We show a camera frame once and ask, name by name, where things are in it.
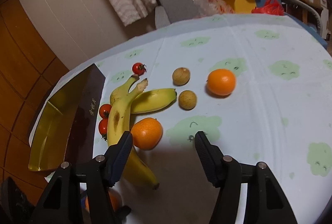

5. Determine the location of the long spotted banana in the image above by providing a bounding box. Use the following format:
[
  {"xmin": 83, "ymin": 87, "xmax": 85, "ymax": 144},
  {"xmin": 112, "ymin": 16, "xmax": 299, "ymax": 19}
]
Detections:
[{"xmin": 107, "ymin": 75, "xmax": 160, "ymax": 190}]

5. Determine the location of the orange mandarin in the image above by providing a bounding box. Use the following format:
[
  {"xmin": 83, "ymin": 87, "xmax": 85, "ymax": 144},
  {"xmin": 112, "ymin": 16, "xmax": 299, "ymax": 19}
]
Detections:
[
  {"xmin": 207, "ymin": 69, "xmax": 236, "ymax": 96},
  {"xmin": 131, "ymin": 118, "xmax": 163, "ymax": 150}
]

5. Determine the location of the brown round fruit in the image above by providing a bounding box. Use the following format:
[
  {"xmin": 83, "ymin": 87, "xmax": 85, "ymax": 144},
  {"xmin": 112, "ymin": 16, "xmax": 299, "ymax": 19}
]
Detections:
[
  {"xmin": 172, "ymin": 67, "xmax": 190, "ymax": 86},
  {"xmin": 178, "ymin": 90, "xmax": 197, "ymax": 110}
]

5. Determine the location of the short yellow banana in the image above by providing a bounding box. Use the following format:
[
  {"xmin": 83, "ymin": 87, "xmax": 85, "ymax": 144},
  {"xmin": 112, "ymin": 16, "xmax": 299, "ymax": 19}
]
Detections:
[{"xmin": 110, "ymin": 75, "xmax": 177, "ymax": 114}]

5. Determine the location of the cherry tomato lower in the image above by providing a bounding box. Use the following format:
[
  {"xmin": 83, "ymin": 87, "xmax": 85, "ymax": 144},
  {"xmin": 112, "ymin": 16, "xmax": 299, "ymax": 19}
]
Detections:
[{"xmin": 99, "ymin": 118, "xmax": 108, "ymax": 141}]

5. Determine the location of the cherry tomato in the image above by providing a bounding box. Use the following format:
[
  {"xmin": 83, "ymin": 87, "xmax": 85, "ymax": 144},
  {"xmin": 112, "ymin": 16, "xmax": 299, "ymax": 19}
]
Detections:
[
  {"xmin": 99, "ymin": 104, "xmax": 111, "ymax": 119},
  {"xmin": 99, "ymin": 118, "xmax": 108, "ymax": 141},
  {"xmin": 132, "ymin": 63, "xmax": 147, "ymax": 76}
]

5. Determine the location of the cherry tomato middle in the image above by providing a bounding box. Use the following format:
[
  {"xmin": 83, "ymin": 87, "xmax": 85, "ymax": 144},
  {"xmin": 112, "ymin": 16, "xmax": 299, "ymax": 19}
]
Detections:
[{"xmin": 99, "ymin": 104, "xmax": 111, "ymax": 119}]

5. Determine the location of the gold tin box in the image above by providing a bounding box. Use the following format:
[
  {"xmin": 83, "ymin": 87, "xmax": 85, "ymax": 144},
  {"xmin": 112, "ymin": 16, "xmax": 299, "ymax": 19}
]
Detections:
[{"xmin": 28, "ymin": 64, "xmax": 105, "ymax": 172}]

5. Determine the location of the light blue patterned tablecloth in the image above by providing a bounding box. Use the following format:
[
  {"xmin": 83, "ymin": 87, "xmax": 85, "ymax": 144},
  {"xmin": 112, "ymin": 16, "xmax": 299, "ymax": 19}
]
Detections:
[{"xmin": 28, "ymin": 12, "xmax": 332, "ymax": 224}]

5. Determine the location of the cherry tomato top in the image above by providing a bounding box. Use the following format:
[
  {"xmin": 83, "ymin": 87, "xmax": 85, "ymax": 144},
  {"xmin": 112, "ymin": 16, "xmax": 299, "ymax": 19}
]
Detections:
[{"xmin": 132, "ymin": 63, "xmax": 147, "ymax": 76}]

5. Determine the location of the clear plastic snack bag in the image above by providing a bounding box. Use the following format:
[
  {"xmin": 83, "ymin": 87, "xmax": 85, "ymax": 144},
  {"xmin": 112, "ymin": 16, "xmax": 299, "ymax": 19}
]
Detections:
[{"xmin": 193, "ymin": 0, "xmax": 235, "ymax": 17}]

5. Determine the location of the yellow blue play mat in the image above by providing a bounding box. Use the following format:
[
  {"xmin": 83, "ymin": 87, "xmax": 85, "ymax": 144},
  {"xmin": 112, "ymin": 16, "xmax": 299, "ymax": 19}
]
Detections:
[{"xmin": 223, "ymin": 0, "xmax": 267, "ymax": 14}]

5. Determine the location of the red plastic bag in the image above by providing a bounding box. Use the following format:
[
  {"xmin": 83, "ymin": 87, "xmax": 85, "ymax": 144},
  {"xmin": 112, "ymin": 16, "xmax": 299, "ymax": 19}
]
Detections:
[{"xmin": 251, "ymin": 0, "xmax": 284, "ymax": 16}]

